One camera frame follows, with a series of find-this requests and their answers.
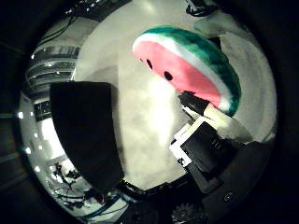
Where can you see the plush watermelon slice toy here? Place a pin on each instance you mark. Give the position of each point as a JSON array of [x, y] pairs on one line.
[[193, 67]]

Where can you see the black fabric container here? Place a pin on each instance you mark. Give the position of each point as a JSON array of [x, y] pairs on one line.
[[85, 133]]

